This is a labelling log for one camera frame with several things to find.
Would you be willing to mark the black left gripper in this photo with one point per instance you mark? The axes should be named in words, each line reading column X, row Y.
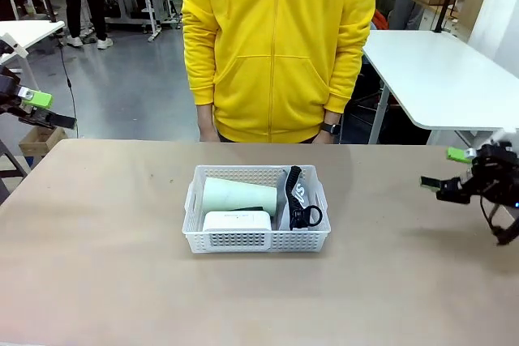
column 8, row 86

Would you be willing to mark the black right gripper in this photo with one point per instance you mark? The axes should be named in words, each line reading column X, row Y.
column 494, row 176

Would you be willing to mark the grey CAMPUS pencil case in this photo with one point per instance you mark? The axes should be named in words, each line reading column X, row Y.
column 302, row 192

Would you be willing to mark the pale green paper cup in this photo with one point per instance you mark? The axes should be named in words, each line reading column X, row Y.
column 235, row 196

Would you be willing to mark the white rectangular box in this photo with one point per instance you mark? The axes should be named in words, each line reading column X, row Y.
column 237, row 220

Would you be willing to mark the person's right forearm yellow sleeve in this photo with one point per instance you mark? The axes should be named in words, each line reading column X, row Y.
column 202, row 74

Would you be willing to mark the person's left forearm yellow sleeve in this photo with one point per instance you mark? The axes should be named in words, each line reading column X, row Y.
column 348, row 74

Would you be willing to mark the white perforated plastic basket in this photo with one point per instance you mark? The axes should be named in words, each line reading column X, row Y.
column 227, row 242

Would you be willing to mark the person's left hand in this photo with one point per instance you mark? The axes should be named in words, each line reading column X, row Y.
column 324, row 139

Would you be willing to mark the person's right hand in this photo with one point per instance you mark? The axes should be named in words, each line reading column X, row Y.
column 207, row 127

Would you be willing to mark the small cardboard box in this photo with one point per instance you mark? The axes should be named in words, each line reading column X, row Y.
column 36, row 141

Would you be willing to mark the large white table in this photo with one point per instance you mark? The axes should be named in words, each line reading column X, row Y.
column 425, row 66

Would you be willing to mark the black smartwatch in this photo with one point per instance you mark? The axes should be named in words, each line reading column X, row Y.
column 332, row 129

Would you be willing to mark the orange cloth item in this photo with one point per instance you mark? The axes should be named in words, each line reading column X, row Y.
column 379, row 20

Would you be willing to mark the person in yellow hoodie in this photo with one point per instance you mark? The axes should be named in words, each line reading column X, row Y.
column 275, row 58

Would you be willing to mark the black metal frame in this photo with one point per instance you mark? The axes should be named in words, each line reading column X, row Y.
column 10, row 163

